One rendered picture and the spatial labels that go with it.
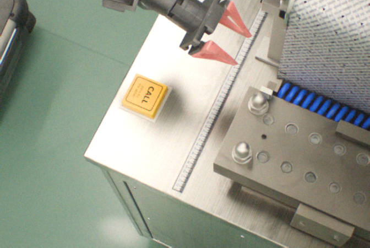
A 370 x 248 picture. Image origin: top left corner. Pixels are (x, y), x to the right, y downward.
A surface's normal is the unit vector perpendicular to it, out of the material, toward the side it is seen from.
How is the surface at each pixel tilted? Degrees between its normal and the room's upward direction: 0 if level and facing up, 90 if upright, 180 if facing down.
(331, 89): 90
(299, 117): 0
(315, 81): 90
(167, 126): 0
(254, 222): 0
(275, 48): 90
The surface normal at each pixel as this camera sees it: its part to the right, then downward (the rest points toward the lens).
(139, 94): -0.04, -0.35
